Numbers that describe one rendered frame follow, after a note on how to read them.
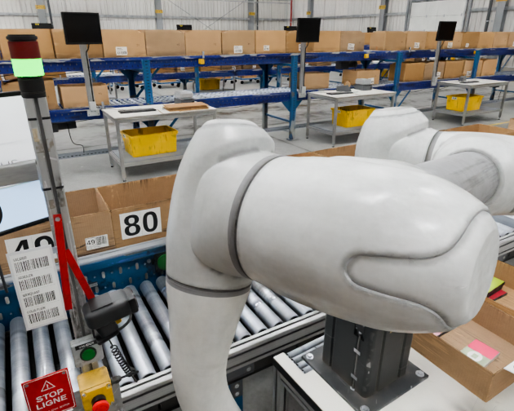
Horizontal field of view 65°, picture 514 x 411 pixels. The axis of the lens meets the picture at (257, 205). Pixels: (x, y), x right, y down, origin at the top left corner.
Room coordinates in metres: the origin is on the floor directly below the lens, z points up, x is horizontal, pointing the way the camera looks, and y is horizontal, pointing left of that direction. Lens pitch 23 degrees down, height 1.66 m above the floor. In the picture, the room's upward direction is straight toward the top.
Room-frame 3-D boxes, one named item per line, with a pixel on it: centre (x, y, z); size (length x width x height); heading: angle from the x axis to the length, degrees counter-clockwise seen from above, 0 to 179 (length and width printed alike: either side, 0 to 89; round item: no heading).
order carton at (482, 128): (2.81, -1.57, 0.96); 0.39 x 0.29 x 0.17; 121
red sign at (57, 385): (0.75, 0.48, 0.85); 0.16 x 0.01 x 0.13; 120
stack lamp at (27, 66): (0.81, 0.43, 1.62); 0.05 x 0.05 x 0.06
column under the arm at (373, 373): (0.93, -0.31, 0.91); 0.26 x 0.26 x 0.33; 33
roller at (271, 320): (1.35, 0.05, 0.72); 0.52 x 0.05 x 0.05; 30
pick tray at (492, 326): (1.03, -0.64, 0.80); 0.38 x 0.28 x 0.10; 31
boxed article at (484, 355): (0.95, -0.65, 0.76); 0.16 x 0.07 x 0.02; 126
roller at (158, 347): (1.15, 0.38, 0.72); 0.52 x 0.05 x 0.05; 30
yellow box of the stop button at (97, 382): (0.77, 0.37, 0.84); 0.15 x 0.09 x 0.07; 120
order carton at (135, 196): (1.63, 0.46, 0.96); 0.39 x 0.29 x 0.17; 120
